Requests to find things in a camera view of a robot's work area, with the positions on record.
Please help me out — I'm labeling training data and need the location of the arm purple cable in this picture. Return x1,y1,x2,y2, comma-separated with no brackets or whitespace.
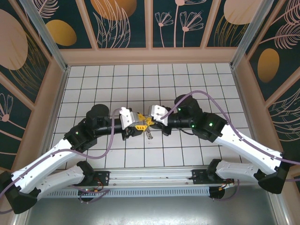
0,108,122,215
161,90,300,202

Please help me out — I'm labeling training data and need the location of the grey slotted cable duct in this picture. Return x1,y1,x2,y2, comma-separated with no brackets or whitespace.
44,187,211,198

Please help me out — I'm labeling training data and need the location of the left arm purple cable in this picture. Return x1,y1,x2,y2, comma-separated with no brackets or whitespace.
0,108,122,215

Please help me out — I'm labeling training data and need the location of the aluminium corner post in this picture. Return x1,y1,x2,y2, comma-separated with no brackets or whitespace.
230,0,281,69
19,0,70,71

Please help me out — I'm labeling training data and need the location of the aluminium side frame rail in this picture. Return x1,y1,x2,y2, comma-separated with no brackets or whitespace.
229,63,291,225
13,65,71,225

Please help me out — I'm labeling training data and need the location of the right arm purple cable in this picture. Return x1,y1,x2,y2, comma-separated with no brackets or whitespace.
161,90,300,202

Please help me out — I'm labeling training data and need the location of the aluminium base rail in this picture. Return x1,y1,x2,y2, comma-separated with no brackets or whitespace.
93,166,275,188

